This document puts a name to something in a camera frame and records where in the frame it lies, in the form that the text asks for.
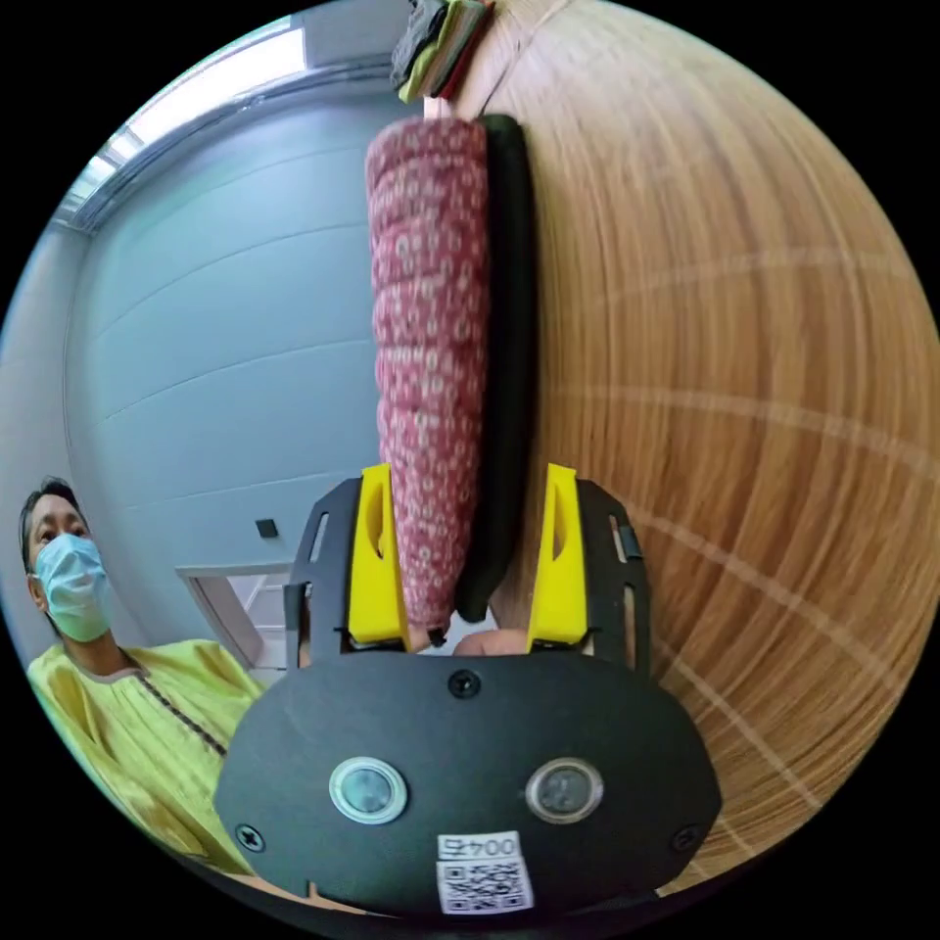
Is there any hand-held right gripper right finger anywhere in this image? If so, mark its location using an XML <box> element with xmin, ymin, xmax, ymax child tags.
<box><xmin>526</xmin><ymin>463</ymin><xmax>589</xmax><ymax>652</ymax></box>

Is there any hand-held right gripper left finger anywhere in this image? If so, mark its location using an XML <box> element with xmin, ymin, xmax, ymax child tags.
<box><xmin>348</xmin><ymin>463</ymin><xmax>411</xmax><ymax>652</ymax></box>

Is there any pink floral jacket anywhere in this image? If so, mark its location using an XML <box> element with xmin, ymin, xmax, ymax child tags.
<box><xmin>364</xmin><ymin>116</ymin><xmax>492</xmax><ymax>635</ymax></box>

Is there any white doorway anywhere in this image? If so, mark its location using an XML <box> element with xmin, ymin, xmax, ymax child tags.
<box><xmin>174</xmin><ymin>562</ymin><xmax>297</xmax><ymax>671</ymax></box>

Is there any black folded garment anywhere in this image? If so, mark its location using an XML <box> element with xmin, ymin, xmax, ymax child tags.
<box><xmin>453</xmin><ymin>113</ymin><xmax>542</xmax><ymax>623</ymax></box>

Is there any person's body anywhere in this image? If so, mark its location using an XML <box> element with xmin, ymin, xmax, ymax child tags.
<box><xmin>17</xmin><ymin>475</ymin><xmax>267</xmax><ymax>876</ymax></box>

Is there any window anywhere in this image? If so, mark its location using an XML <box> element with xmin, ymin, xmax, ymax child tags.
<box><xmin>52</xmin><ymin>25</ymin><xmax>309</xmax><ymax>230</ymax></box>

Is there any pile of clothes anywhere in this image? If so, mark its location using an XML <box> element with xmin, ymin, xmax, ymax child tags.
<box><xmin>389</xmin><ymin>0</ymin><xmax>497</xmax><ymax>104</ymax></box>

